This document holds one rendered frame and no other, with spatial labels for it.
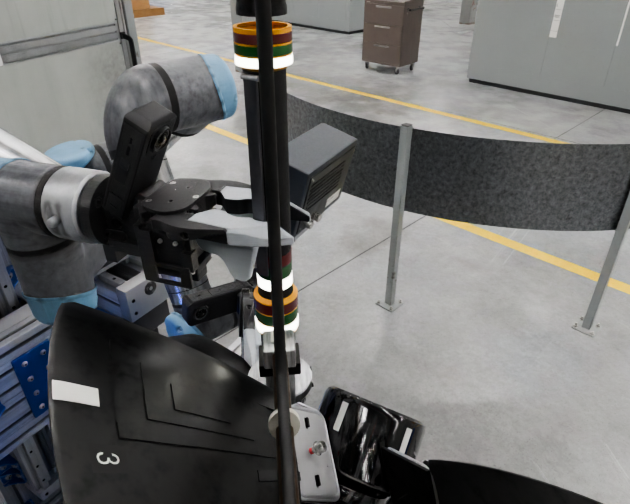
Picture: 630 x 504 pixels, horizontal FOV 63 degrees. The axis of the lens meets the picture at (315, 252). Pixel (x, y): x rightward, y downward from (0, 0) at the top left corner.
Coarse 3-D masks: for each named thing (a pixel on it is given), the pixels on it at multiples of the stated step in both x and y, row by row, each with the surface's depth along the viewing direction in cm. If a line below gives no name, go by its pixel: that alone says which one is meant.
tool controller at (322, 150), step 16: (320, 128) 131; (288, 144) 121; (304, 144) 123; (320, 144) 125; (336, 144) 127; (352, 144) 130; (304, 160) 117; (320, 160) 119; (336, 160) 124; (304, 176) 114; (320, 176) 119; (336, 176) 130; (304, 192) 116; (320, 192) 125; (336, 192) 136; (304, 208) 120; (320, 208) 131; (304, 224) 125
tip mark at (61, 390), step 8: (56, 384) 34; (64, 384) 35; (72, 384) 35; (56, 392) 34; (64, 392) 34; (72, 392) 35; (80, 392) 35; (88, 392) 36; (96, 392) 36; (72, 400) 34; (80, 400) 35; (88, 400) 35; (96, 400) 36
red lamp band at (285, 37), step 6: (234, 36) 37; (240, 36) 36; (246, 36) 36; (252, 36) 36; (276, 36) 36; (282, 36) 37; (288, 36) 37; (240, 42) 37; (246, 42) 36; (252, 42) 36; (276, 42) 36; (282, 42) 37
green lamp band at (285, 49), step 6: (234, 48) 38; (240, 48) 37; (246, 48) 37; (252, 48) 36; (276, 48) 37; (282, 48) 37; (288, 48) 37; (240, 54) 37; (246, 54) 37; (252, 54) 37; (276, 54) 37; (282, 54) 37
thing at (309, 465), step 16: (304, 416) 52; (320, 416) 54; (304, 432) 51; (320, 432) 53; (304, 448) 50; (304, 464) 49; (320, 464) 50; (304, 480) 48; (320, 480) 49; (336, 480) 51; (304, 496) 46; (320, 496) 48; (336, 496) 49
